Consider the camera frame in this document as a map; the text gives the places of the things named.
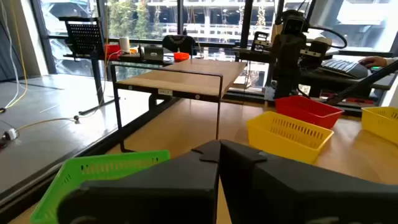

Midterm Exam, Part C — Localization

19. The white paper roll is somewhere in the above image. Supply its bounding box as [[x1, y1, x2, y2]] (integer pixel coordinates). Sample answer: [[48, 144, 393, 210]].
[[119, 37, 131, 54]]

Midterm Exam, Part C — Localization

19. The black aluminium rig frame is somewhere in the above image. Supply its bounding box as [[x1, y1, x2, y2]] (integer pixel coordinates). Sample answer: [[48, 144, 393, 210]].
[[0, 88, 398, 218]]

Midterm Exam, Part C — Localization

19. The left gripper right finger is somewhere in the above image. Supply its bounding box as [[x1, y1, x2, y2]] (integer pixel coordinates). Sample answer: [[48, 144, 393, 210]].
[[219, 139, 398, 224]]

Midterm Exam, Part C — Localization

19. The grey electronic box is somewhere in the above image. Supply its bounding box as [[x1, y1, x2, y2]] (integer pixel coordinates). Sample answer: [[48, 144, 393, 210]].
[[143, 46, 165, 62]]

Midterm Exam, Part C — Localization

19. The black office chair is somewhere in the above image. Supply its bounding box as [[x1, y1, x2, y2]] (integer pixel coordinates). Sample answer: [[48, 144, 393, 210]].
[[162, 34, 197, 56]]

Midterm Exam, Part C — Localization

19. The yellow plastic basket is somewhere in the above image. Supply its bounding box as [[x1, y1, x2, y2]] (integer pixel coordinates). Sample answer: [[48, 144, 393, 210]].
[[246, 111, 335, 165], [361, 106, 398, 146]]

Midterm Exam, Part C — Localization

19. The black diagonal strut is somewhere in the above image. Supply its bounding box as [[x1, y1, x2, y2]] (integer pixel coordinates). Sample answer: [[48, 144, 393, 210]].
[[326, 60, 398, 106]]

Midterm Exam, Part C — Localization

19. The red plastic basket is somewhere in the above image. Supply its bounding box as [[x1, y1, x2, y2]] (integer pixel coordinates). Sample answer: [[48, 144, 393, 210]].
[[275, 95, 345, 130]]

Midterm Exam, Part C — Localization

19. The white power adapter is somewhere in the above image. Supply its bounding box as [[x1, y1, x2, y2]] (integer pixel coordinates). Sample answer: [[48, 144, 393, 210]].
[[2, 128, 19, 141]]

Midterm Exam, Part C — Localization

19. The black perforated panel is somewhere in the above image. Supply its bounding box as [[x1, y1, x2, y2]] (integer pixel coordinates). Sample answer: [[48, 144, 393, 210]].
[[58, 16, 105, 58]]

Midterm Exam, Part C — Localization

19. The black keyboard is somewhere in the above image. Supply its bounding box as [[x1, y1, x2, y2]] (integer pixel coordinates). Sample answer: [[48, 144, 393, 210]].
[[321, 58, 370, 79]]

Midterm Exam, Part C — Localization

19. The white floor cable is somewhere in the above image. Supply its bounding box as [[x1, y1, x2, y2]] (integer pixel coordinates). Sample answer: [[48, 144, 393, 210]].
[[17, 105, 108, 131]]

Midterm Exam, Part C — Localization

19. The red box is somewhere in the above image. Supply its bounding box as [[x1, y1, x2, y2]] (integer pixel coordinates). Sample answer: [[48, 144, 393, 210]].
[[103, 44, 122, 60]]

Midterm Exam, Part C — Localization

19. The dark grey desk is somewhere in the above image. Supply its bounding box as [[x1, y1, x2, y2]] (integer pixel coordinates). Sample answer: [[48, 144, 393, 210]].
[[298, 49, 398, 97]]

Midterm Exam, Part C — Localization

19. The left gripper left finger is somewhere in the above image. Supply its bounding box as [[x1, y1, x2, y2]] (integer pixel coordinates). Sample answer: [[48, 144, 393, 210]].
[[57, 139, 220, 224]]

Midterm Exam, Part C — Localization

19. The yellow hanging cable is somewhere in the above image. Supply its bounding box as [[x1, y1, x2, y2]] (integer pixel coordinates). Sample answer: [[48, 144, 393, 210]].
[[4, 0, 29, 110]]

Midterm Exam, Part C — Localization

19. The black background desk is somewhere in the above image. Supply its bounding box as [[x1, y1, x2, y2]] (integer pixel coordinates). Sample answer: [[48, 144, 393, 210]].
[[63, 51, 175, 116]]

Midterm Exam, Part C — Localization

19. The person's hand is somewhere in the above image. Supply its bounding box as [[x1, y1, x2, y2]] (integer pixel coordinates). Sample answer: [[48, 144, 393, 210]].
[[358, 56, 389, 68]]

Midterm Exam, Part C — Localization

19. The green plastic basket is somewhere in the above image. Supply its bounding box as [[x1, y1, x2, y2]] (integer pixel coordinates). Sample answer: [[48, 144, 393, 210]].
[[30, 149, 171, 224]]

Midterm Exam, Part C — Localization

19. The wooden shelf black metal frame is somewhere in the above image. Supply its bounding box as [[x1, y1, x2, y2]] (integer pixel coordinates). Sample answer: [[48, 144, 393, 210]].
[[110, 58, 248, 153]]

